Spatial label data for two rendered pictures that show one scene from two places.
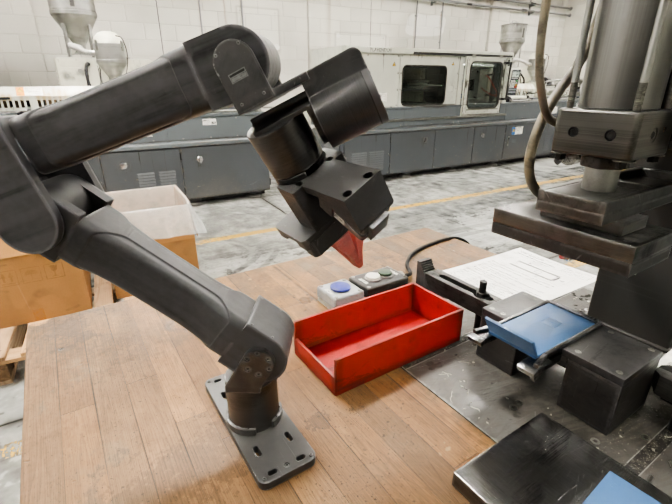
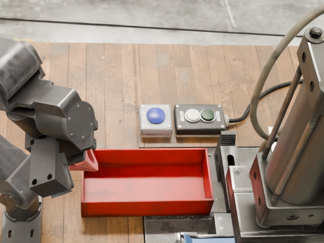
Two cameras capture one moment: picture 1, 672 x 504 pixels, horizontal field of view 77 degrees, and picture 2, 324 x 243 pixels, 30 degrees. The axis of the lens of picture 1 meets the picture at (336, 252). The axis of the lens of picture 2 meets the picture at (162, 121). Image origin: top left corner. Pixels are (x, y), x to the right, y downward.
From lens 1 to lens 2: 72 cm
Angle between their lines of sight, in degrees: 36
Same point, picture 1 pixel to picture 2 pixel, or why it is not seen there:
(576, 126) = (256, 175)
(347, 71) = (55, 113)
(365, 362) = (107, 208)
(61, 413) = not seen: outside the picture
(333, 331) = (117, 161)
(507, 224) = (228, 184)
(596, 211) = (238, 235)
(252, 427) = (13, 218)
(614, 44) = (276, 153)
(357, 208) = (39, 190)
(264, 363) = (14, 202)
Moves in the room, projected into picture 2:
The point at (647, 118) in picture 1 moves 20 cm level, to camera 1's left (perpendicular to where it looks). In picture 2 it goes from (276, 211) to (143, 142)
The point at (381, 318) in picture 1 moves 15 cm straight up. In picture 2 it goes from (167, 163) to (174, 120)
